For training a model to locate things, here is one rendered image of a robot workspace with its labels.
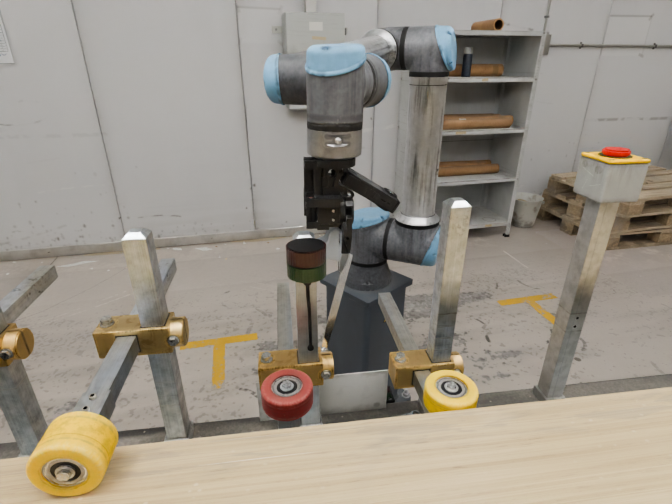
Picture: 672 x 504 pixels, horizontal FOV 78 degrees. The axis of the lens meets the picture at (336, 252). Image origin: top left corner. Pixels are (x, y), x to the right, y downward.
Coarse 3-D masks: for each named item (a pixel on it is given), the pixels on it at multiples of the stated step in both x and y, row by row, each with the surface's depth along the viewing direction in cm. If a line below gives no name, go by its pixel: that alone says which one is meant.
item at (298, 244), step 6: (294, 240) 63; (300, 240) 63; (306, 240) 63; (312, 240) 63; (318, 240) 63; (288, 246) 61; (294, 246) 61; (300, 246) 61; (306, 246) 61; (312, 246) 61; (318, 246) 61; (324, 246) 61; (300, 252) 59; (306, 252) 59; (312, 252) 59; (306, 288) 64; (306, 294) 65; (312, 348) 73
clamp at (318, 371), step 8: (272, 352) 77; (280, 352) 77; (288, 352) 77; (296, 352) 77; (320, 352) 77; (328, 352) 77; (272, 360) 75; (280, 360) 75; (288, 360) 75; (296, 360) 75; (320, 360) 75; (328, 360) 75; (264, 368) 73; (272, 368) 73; (280, 368) 73; (288, 368) 73; (296, 368) 74; (304, 368) 74; (312, 368) 74; (320, 368) 74; (328, 368) 75; (264, 376) 73; (312, 376) 75; (320, 376) 75; (328, 376) 75; (320, 384) 76
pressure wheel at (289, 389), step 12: (276, 372) 67; (288, 372) 67; (300, 372) 67; (264, 384) 64; (276, 384) 64; (288, 384) 64; (300, 384) 64; (312, 384) 64; (264, 396) 62; (276, 396) 62; (288, 396) 62; (300, 396) 62; (312, 396) 64; (264, 408) 63; (276, 408) 61; (288, 408) 61; (300, 408) 62; (288, 420) 62
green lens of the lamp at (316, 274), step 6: (288, 264) 62; (324, 264) 62; (288, 270) 62; (294, 270) 61; (300, 270) 60; (306, 270) 60; (312, 270) 60; (318, 270) 61; (324, 270) 62; (288, 276) 62; (294, 276) 61; (300, 276) 61; (306, 276) 60; (312, 276) 61; (318, 276) 61; (324, 276) 62; (300, 282) 61; (306, 282) 61; (312, 282) 61
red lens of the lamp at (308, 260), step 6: (288, 252) 60; (294, 252) 59; (318, 252) 60; (324, 252) 61; (288, 258) 61; (294, 258) 60; (300, 258) 59; (306, 258) 59; (312, 258) 59; (318, 258) 60; (324, 258) 61; (294, 264) 60; (300, 264) 60; (306, 264) 60; (312, 264) 60; (318, 264) 60
